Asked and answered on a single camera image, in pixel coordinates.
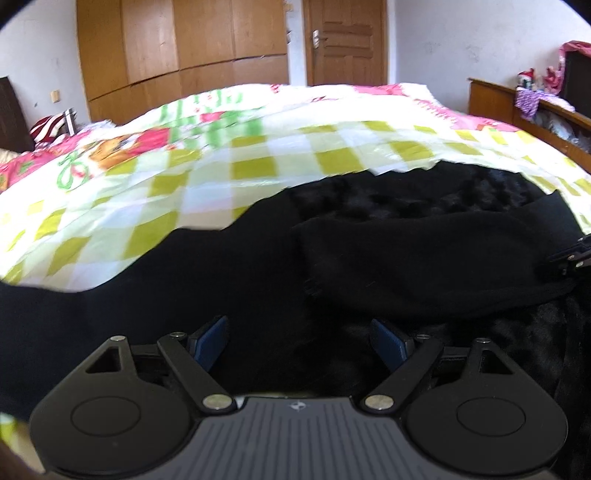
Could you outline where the pink patterned cloth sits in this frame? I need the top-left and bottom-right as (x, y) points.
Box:
(544, 41), (591, 93)

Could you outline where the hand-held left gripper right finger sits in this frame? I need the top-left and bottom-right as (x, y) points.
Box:
(360, 318), (526, 414)

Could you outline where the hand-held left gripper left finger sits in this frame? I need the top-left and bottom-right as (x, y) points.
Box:
(85, 315), (237, 414)

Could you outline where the purple patterned cloth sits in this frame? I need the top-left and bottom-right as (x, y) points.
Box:
(514, 85), (555, 121)

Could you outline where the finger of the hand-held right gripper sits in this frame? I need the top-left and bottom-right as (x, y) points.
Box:
(534, 234), (591, 281)

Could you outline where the checkered floral bed blanket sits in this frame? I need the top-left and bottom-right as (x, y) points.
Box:
(0, 83), (591, 296)

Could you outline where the wooden cabinet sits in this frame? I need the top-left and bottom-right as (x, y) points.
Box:
(468, 78), (591, 168)

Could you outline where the black television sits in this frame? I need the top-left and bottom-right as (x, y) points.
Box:
(562, 48), (591, 109)

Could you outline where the black garment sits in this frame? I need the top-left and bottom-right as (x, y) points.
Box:
(0, 159), (591, 480)

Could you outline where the wooden door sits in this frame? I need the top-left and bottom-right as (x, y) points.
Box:
(302, 0), (387, 88)

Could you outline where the red white striped bag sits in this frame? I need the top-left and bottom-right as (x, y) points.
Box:
(30, 108), (77, 148)

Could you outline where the wooden wardrobe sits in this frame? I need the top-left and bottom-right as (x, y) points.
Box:
(76, 0), (291, 125)

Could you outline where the dark headboard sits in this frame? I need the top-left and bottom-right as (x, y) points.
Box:
(0, 76), (36, 153)

